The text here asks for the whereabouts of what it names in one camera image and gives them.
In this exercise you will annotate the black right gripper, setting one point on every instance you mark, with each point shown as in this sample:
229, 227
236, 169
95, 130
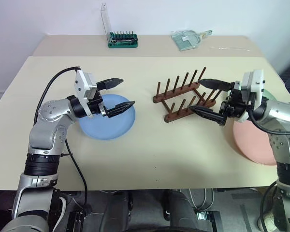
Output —
234, 106

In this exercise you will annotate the green plate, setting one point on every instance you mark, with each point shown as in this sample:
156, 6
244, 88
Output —
269, 95

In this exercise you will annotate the thin clear plastic stick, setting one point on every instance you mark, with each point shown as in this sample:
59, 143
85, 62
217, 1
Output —
229, 48

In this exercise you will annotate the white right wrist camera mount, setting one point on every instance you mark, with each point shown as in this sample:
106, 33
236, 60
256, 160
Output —
257, 82

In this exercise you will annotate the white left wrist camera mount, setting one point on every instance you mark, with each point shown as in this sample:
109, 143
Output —
81, 82

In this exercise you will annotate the pink red plate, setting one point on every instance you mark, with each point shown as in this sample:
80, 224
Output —
251, 142

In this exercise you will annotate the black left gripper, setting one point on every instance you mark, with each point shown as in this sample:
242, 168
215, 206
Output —
96, 106

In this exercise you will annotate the blue plate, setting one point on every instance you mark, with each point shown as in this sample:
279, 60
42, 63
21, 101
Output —
111, 128

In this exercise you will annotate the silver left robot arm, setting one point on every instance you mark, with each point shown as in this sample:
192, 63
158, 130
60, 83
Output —
48, 116

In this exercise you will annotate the dark rounded shape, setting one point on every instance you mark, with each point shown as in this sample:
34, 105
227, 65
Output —
118, 210
178, 207

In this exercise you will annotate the green screwdriver bit set case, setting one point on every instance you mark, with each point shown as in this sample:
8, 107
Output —
123, 42

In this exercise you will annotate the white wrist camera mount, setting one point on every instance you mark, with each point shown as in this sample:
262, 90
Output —
257, 82
81, 82

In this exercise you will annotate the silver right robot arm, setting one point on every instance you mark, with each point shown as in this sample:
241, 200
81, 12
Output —
280, 113

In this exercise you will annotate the clear plastic dustpan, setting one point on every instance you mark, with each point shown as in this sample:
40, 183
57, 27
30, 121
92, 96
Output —
186, 39

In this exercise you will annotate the wooden dish rack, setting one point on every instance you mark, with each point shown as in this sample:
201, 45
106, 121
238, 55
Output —
178, 115

